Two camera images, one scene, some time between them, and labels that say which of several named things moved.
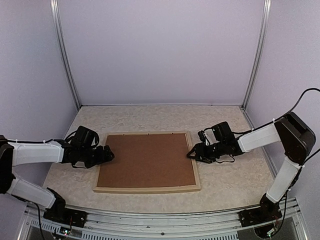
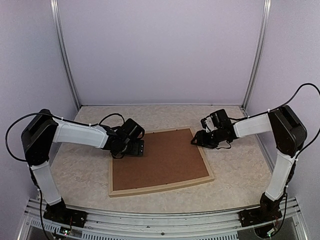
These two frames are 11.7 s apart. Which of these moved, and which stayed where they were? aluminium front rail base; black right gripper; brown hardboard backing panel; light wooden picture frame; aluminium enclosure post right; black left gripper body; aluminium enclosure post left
Moved: light wooden picture frame; black left gripper body; black right gripper
Stayed: aluminium front rail base; brown hardboard backing panel; aluminium enclosure post left; aluminium enclosure post right
